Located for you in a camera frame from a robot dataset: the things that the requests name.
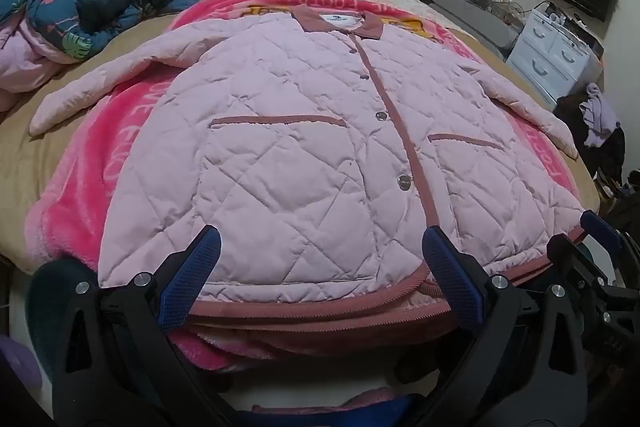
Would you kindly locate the grey headboard shelf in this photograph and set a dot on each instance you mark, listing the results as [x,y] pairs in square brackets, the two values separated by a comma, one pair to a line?
[460,2]

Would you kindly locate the bed with beige sheet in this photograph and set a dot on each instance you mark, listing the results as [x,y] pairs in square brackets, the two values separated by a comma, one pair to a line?
[30,167]

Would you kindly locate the white drawer cabinet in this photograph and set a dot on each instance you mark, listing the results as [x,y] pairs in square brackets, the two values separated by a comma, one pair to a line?
[545,52]

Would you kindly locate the pink quilted jacket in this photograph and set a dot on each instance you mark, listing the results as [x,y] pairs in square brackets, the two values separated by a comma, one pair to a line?
[300,157]

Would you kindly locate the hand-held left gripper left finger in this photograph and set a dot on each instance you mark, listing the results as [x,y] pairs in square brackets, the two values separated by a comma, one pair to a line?
[190,272]

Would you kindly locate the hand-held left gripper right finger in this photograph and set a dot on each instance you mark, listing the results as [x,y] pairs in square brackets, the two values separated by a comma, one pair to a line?
[450,277]

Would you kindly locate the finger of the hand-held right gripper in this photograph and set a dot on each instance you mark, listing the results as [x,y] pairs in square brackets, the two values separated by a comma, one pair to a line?
[600,228]
[570,257]

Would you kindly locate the pink printed fleece blanket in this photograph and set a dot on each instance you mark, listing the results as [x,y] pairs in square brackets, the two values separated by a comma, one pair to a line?
[100,157]

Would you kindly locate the dark clothing heap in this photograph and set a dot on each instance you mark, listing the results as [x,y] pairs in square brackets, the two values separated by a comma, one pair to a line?
[570,117]

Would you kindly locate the blue floral quilted garment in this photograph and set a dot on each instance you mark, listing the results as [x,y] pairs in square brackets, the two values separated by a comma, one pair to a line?
[75,2]

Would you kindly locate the lilac cloth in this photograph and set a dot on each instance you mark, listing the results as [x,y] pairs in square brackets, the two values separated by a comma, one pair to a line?
[600,117]

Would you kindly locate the purple round object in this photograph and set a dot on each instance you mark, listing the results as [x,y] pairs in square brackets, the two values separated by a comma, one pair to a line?
[17,369]

